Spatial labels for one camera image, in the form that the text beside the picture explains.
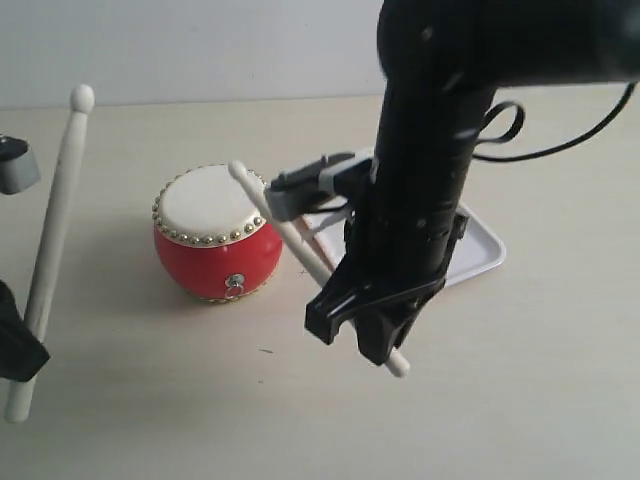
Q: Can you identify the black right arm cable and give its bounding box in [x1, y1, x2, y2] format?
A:
[469, 79, 640, 163]

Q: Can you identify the white rectangular plastic tray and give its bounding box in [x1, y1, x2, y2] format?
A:
[292, 203, 506, 287]

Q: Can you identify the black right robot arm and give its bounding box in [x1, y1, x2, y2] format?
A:
[305, 1, 639, 365]

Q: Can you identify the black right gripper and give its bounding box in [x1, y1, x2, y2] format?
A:
[305, 201, 468, 365]

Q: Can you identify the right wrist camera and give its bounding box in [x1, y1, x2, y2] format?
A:
[265, 148, 374, 222]

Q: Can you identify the small red drum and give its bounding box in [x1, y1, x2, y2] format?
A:
[152, 164, 283, 303]

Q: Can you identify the white wooden drumstick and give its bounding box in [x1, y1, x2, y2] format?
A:
[228, 160, 411, 379]
[3, 84, 95, 424]

